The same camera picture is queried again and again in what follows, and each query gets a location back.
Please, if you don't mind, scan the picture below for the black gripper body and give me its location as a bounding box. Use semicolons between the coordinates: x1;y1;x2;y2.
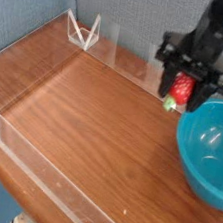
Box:
155;31;223;94

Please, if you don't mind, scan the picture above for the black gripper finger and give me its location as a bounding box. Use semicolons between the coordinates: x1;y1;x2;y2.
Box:
159;62;178;98
186;82;217;112

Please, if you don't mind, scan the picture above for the clear acrylic left barrier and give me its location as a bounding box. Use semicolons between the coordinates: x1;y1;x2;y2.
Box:
0;8;77;52

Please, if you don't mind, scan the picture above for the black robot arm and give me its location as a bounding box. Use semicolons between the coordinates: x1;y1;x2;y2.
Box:
155;0;223;112

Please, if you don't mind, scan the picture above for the red toy strawberry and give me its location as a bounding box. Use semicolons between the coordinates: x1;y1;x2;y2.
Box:
163;72;196;111

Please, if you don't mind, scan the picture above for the clear acrylic front barrier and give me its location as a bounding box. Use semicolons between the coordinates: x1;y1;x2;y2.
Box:
0;89;158;223

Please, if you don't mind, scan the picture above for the blue plastic bowl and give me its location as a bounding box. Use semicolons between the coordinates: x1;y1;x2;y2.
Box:
176;99;223;211

